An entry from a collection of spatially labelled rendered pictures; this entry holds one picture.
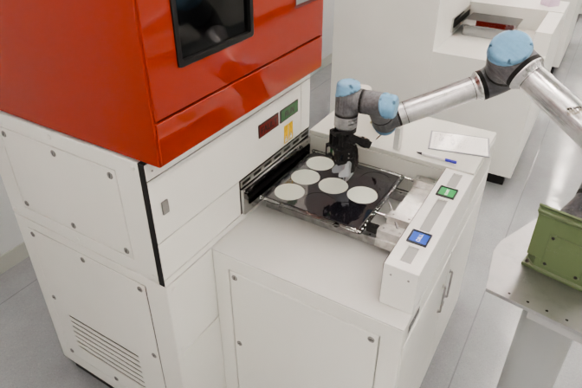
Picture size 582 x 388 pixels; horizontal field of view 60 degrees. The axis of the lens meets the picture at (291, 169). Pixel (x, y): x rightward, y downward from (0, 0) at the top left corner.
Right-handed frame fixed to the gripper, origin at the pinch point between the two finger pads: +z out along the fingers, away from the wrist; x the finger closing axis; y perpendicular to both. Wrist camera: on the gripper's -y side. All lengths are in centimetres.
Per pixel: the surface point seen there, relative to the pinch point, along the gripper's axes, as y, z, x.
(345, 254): 18.3, 9.2, 23.0
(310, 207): 19.7, 1.4, 6.1
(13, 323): 116, 91, -95
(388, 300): 22, 7, 46
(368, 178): -7.0, 1.4, 3.3
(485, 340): -61, 91, 32
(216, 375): 55, 66, 0
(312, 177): 8.8, 1.3, -8.3
